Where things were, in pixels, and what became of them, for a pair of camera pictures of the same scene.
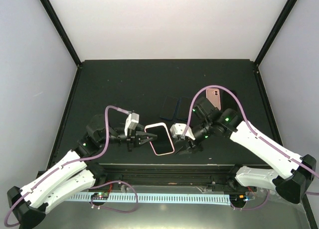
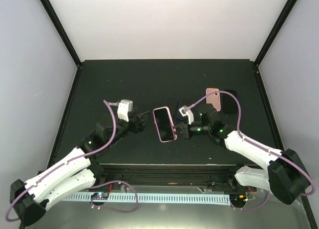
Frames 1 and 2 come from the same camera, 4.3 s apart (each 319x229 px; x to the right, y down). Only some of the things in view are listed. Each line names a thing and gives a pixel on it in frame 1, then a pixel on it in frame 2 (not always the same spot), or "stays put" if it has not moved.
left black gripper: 132,138 → 140,126
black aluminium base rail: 221,177 stays put
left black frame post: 45,2 stays put
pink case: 213,95 stays put
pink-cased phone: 163,145 → 165,125
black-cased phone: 183,109 stays put
